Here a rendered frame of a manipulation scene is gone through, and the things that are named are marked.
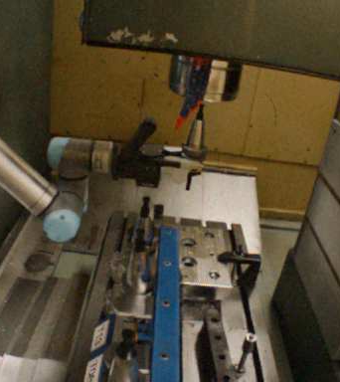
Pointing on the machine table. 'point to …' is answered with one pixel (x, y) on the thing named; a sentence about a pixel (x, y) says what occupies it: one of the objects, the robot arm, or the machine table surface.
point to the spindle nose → (179, 79)
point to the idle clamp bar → (218, 347)
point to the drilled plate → (211, 288)
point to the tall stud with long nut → (246, 351)
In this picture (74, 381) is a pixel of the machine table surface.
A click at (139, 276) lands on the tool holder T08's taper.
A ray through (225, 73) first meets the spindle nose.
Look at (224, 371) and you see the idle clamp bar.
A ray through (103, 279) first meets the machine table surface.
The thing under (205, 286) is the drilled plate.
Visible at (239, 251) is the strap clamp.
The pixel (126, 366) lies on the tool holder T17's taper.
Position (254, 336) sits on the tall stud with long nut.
